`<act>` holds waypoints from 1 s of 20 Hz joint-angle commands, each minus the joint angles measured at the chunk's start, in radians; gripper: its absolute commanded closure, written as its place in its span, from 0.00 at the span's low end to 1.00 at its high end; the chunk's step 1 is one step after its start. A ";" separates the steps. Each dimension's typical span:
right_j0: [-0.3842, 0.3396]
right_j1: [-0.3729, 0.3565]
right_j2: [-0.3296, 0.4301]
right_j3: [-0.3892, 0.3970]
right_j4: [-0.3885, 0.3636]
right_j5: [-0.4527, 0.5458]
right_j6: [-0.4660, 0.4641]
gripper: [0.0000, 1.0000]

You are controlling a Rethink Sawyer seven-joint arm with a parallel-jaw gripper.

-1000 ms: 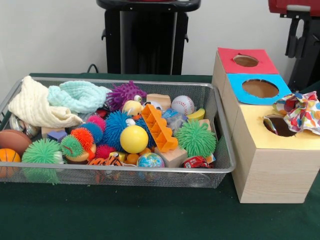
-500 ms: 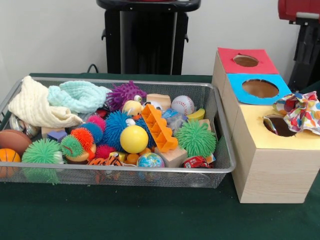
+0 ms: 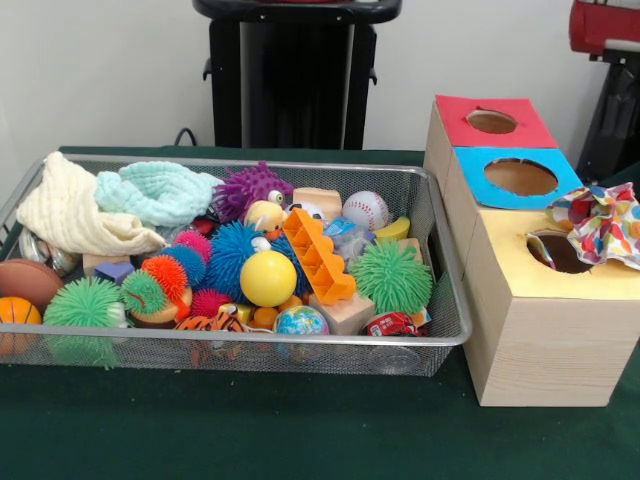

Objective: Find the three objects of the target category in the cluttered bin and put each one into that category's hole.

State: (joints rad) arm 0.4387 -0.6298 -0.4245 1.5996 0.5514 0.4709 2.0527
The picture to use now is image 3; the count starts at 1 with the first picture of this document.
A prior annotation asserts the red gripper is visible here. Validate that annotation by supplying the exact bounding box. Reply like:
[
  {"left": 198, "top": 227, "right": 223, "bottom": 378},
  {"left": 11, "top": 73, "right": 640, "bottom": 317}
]
[{"left": 569, "top": 0, "right": 640, "bottom": 57}]

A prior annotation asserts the wooden three-hole box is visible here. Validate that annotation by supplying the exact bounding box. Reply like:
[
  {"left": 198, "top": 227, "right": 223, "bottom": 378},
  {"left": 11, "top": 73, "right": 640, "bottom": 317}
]
[{"left": 423, "top": 94, "right": 640, "bottom": 407}]

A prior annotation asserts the silver mesh bin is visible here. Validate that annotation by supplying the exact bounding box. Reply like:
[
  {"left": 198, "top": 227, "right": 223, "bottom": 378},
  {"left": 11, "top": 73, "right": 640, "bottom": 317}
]
[{"left": 0, "top": 153, "right": 474, "bottom": 379}]

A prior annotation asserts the green spiky ball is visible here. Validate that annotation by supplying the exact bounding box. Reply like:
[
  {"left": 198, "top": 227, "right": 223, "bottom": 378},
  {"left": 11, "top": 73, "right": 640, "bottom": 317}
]
[
  {"left": 43, "top": 277, "right": 127, "bottom": 371},
  {"left": 349, "top": 238, "right": 434, "bottom": 317}
]

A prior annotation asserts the orange plastic block tray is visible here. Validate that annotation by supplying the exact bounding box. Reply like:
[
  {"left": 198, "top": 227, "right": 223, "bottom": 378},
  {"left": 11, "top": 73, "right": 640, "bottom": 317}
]
[{"left": 282, "top": 207, "right": 358, "bottom": 305}]

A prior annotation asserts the purple spiky toy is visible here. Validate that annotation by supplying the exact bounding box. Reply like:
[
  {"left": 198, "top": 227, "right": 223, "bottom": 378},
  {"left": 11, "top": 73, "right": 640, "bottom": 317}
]
[{"left": 212, "top": 160, "right": 296, "bottom": 224}]

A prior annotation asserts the yellow ball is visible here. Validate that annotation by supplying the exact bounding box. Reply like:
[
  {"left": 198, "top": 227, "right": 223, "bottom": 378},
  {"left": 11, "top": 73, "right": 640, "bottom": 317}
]
[{"left": 239, "top": 249, "right": 299, "bottom": 309}]

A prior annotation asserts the globe print ball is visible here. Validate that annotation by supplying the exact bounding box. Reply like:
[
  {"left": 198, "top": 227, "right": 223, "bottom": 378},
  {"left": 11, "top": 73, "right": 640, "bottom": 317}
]
[{"left": 273, "top": 304, "right": 331, "bottom": 337}]

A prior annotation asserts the mint knitted cloth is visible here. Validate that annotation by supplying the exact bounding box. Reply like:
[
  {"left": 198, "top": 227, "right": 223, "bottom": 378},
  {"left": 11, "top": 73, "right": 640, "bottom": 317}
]
[{"left": 94, "top": 162, "right": 224, "bottom": 227}]

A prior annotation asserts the dark green tablecloth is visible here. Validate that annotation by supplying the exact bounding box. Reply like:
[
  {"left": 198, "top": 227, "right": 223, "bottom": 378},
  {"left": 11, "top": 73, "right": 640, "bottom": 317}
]
[{"left": 0, "top": 145, "right": 640, "bottom": 480}]

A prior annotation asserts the cream knitted cloth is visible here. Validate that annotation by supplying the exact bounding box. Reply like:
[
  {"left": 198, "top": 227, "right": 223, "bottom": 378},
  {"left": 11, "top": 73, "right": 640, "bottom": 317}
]
[{"left": 16, "top": 149, "right": 168, "bottom": 256}]

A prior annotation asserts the brown toy football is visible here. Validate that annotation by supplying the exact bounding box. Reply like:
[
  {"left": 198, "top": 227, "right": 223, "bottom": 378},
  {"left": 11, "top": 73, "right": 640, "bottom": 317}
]
[{"left": 0, "top": 258, "right": 62, "bottom": 314}]

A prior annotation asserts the small orange basketball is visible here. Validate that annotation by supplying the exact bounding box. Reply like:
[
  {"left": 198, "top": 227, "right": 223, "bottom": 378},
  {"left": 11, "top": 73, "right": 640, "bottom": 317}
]
[{"left": 0, "top": 296, "right": 44, "bottom": 357}]

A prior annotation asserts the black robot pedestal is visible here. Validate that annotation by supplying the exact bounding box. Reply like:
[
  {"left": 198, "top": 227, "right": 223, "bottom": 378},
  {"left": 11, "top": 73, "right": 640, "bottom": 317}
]
[{"left": 192, "top": 0, "right": 404, "bottom": 150}]

